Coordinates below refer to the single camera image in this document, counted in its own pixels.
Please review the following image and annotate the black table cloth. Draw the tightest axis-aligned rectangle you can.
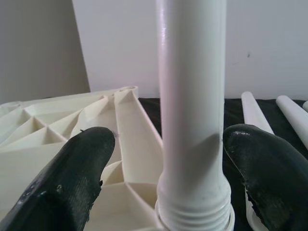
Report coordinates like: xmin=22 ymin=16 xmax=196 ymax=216
xmin=138 ymin=97 xmax=308 ymax=231

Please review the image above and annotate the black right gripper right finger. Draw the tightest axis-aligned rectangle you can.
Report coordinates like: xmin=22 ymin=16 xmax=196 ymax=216
xmin=222 ymin=124 xmax=308 ymax=231

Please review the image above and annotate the white plastic table top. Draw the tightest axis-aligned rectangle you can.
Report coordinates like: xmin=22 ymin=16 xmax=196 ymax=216
xmin=0 ymin=85 xmax=235 ymax=231

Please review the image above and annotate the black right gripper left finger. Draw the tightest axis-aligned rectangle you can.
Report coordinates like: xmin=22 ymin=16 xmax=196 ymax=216
xmin=0 ymin=127 xmax=116 ymax=231

